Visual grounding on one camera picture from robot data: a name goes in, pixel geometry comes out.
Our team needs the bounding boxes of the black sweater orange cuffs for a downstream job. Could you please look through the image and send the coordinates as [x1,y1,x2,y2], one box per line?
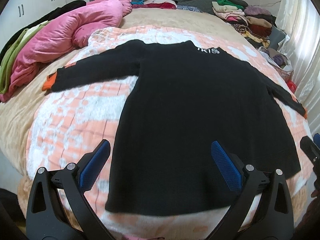
[43,40,306,216]

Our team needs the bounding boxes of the floral basket with clothes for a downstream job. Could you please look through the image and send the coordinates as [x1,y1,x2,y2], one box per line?
[258,47,293,82]

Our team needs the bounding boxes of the pile of folded clothes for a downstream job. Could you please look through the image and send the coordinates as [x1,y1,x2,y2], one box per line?
[212,0,276,48]

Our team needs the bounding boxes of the green and black clothes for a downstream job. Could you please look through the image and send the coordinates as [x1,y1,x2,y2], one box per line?
[1,0,86,94]

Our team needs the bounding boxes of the red and cream folded clothes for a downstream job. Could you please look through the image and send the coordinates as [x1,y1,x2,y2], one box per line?
[137,0,177,9]

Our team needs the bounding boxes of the right hand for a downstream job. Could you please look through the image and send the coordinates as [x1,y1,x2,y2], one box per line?
[311,160,320,198]

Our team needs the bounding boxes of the red plastic bag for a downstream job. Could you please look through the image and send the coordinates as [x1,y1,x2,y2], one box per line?
[286,80,297,93]

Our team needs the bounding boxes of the peach white plaid blanket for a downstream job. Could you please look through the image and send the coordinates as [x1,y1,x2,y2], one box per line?
[27,25,312,239]

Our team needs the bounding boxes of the white curtain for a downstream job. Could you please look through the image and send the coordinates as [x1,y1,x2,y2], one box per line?
[276,0,319,134]

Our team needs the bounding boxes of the pink quilted comforter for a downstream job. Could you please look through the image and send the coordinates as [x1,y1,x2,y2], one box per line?
[1,0,132,102]

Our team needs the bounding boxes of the white wardrobe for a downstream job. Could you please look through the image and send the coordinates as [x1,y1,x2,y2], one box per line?
[1,0,66,47]

